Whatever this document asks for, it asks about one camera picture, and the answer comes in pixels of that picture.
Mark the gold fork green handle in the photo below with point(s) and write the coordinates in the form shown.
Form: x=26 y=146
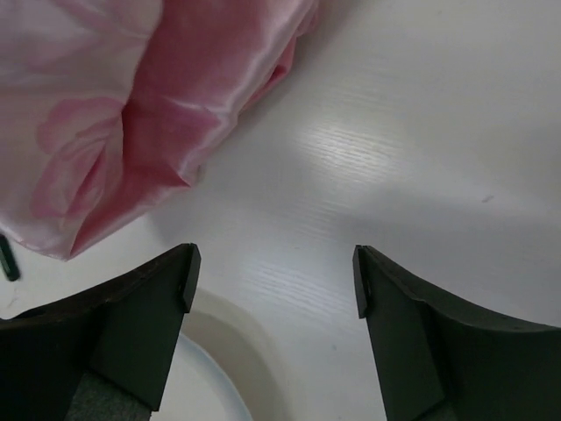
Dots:
x=8 y=261

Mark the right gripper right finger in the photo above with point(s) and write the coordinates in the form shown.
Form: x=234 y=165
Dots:
x=440 y=357

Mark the pink satin cloth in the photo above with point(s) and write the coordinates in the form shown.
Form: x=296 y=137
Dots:
x=108 y=108

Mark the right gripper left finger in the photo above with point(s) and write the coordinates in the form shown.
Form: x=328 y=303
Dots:
x=104 y=353

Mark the white ceramic bowl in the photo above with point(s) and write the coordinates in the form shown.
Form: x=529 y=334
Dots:
x=224 y=368

